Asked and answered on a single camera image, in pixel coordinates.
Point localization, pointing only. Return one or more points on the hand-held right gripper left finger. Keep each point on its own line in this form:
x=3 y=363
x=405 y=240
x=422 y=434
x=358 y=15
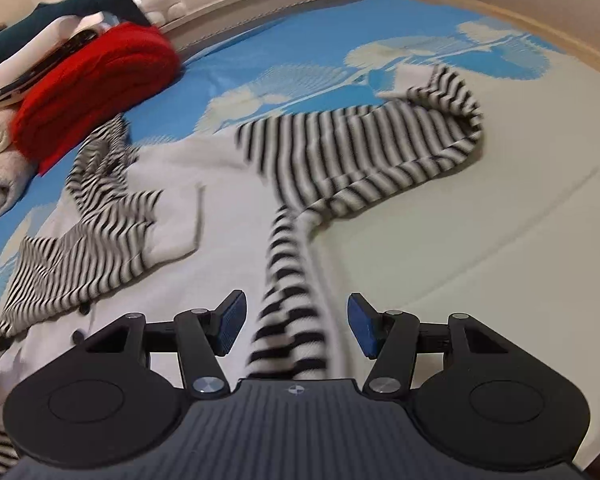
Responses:
x=230 y=321

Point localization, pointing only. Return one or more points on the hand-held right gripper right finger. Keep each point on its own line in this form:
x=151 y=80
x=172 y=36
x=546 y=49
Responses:
x=362 y=326

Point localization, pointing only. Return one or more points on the black white striped garment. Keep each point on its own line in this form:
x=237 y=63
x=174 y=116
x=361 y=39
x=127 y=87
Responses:
x=290 y=160

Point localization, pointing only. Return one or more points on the blue floral bed sheet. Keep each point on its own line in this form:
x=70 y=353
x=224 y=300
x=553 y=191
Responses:
x=480 y=235

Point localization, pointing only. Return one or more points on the cream folded quilt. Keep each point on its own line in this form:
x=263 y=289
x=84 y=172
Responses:
x=0 y=170

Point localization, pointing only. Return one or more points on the red folded blanket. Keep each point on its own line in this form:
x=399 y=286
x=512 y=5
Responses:
x=95 y=80

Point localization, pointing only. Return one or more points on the dark patterned folded blanket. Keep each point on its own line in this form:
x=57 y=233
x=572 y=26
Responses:
x=55 y=57

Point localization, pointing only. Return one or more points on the white folded blanket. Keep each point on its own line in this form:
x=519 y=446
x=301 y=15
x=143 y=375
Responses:
x=45 y=40

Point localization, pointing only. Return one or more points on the white plush toy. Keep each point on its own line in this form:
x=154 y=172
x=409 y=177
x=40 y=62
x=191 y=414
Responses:
x=162 y=2

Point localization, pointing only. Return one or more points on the teal shark plush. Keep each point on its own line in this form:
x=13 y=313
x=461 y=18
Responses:
x=80 y=5

